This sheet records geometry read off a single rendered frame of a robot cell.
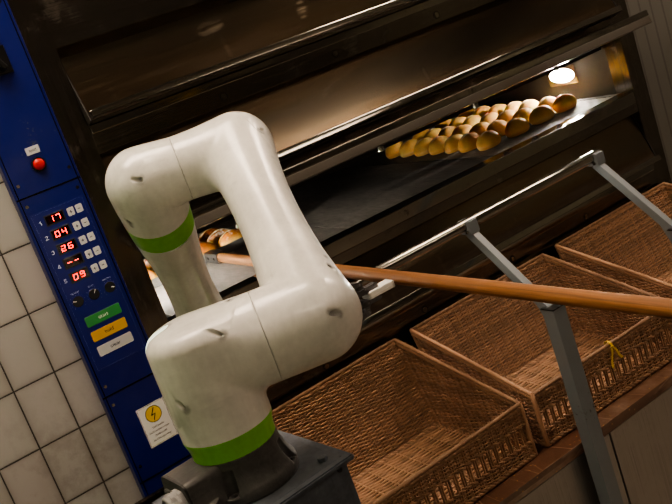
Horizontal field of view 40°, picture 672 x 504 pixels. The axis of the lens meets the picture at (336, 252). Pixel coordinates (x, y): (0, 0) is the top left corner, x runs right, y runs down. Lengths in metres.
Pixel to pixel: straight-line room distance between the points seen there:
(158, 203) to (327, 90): 1.14
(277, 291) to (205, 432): 0.21
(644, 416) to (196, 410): 1.59
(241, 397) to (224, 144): 0.45
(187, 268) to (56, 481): 0.83
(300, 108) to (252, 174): 1.10
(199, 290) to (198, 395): 0.55
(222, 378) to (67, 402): 1.13
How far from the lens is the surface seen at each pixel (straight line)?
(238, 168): 1.46
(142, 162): 1.53
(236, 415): 1.24
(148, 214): 1.55
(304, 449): 1.36
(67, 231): 2.24
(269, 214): 1.37
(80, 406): 2.33
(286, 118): 2.50
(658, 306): 1.48
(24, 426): 2.30
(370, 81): 2.66
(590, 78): 3.46
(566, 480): 2.44
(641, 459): 2.62
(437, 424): 2.70
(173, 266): 1.67
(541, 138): 3.04
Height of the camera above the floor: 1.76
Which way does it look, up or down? 14 degrees down
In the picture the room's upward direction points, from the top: 20 degrees counter-clockwise
